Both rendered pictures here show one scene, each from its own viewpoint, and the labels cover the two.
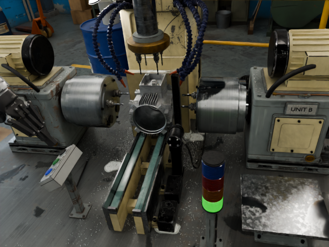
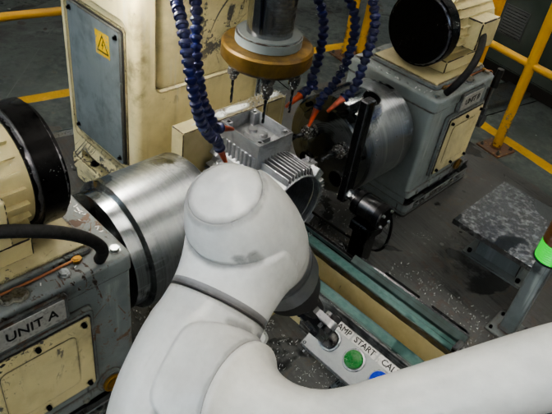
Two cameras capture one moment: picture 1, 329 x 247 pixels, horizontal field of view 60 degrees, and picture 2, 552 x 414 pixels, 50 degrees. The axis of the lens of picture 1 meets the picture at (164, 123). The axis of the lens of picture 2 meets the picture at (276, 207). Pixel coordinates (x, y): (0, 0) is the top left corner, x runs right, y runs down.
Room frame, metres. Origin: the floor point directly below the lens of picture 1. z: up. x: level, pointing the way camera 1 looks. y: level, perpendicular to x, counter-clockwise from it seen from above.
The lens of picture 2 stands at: (0.65, 0.99, 1.80)
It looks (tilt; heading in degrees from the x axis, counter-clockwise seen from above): 39 degrees down; 295
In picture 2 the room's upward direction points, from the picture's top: 9 degrees clockwise
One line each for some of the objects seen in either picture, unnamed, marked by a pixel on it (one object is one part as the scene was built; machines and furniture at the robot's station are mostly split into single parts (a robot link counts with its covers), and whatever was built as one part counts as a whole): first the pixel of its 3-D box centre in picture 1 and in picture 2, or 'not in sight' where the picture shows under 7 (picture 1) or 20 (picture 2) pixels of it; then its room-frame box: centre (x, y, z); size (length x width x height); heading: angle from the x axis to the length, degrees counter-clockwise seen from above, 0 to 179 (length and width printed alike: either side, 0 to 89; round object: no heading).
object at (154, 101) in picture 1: (153, 108); (263, 184); (1.14, 0.04, 1.02); 0.20 x 0.19 x 0.19; 166
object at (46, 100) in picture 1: (43, 108); (1, 323); (1.29, 0.62, 0.99); 0.35 x 0.31 x 0.37; 76
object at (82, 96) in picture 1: (83, 101); (126, 240); (1.23, 0.39, 1.04); 0.37 x 0.25 x 0.25; 76
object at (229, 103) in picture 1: (226, 105); (358, 131); (1.06, -0.28, 1.04); 0.41 x 0.25 x 0.25; 76
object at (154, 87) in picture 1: (153, 86); (255, 140); (1.18, 0.03, 1.11); 0.12 x 0.11 x 0.07; 166
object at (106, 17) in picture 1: (108, 11); not in sight; (3.26, 0.49, 0.99); 0.24 x 0.22 x 0.24; 65
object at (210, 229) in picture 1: (212, 209); (544, 265); (0.54, -0.12, 1.01); 0.08 x 0.08 x 0.42; 76
